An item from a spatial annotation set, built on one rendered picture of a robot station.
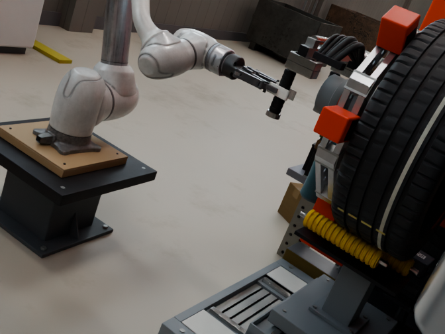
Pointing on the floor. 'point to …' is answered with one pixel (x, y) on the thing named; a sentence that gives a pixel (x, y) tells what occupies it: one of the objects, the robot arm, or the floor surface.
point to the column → (295, 226)
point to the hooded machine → (18, 24)
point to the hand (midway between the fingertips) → (281, 91)
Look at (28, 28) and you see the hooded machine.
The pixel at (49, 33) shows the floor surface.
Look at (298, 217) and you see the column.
